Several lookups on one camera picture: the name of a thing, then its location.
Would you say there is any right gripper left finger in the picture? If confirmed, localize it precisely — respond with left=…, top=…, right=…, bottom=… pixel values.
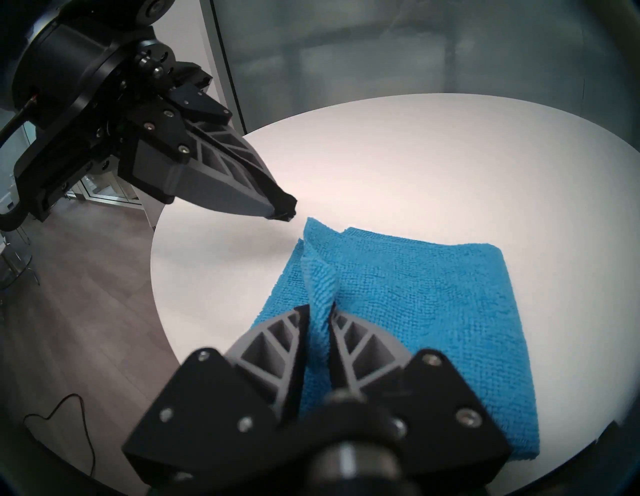
left=122, top=305, right=312, bottom=488

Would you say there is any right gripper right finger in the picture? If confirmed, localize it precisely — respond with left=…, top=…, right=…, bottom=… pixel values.
left=330, top=309, right=512, bottom=483

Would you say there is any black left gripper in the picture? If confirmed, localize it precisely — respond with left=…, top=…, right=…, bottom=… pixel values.
left=12, top=20, right=298, bottom=223

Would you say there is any blue microfiber napkin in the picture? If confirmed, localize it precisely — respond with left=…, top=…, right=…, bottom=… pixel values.
left=252, top=217, right=542, bottom=462

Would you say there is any black floor cable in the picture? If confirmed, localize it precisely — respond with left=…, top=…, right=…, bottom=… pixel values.
left=22, top=392, right=97, bottom=477

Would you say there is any black corrugated cable loop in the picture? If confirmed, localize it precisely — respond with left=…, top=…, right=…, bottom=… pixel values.
left=0, top=97, right=38, bottom=232

